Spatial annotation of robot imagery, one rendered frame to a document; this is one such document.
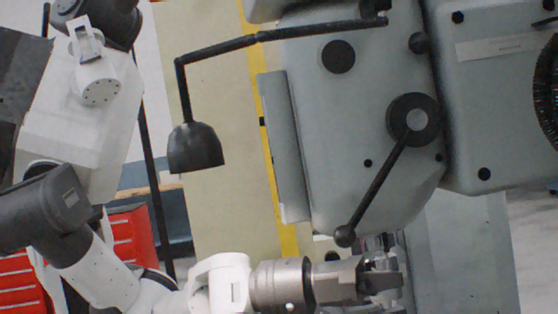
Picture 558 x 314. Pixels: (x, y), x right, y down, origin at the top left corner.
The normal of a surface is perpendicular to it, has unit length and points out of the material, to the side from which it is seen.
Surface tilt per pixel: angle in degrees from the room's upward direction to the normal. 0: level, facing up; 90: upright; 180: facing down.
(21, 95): 58
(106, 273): 96
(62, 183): 79
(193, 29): 90
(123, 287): 96
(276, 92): 90
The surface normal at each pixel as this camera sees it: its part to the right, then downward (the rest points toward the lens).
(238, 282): -0.27, -0.32
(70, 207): 0.90, -0.35
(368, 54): 0.09, 0.04
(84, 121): 0.28, -0.55
